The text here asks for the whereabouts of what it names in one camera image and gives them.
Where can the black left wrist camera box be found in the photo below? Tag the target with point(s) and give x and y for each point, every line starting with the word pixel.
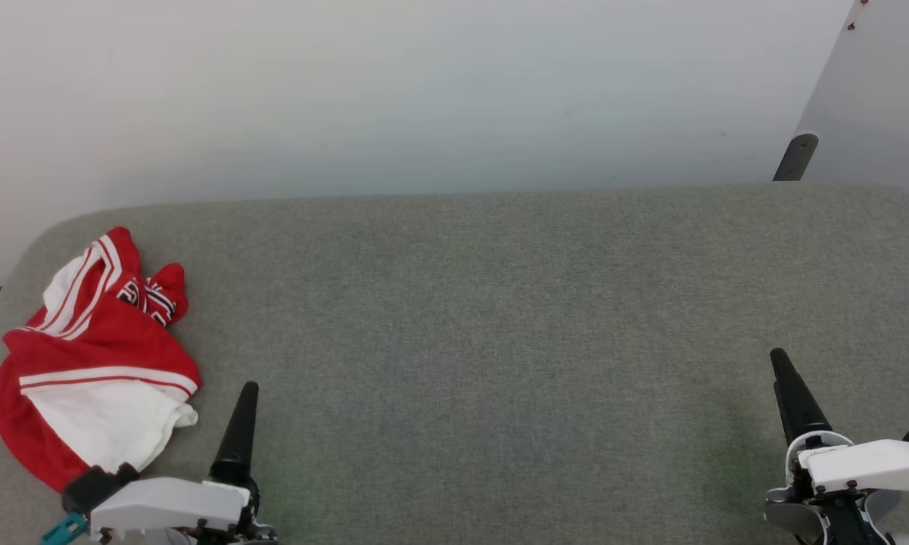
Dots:
pixel 94 486

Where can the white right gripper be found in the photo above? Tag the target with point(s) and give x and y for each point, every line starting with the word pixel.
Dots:
pixel 863 465

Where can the white wall panel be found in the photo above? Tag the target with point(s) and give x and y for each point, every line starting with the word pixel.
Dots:
pixel 878 91

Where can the red and white garment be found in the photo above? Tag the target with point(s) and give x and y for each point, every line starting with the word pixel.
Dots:
pixel 98 341

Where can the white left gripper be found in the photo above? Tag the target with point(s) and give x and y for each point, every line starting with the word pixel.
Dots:
pixel 166 506

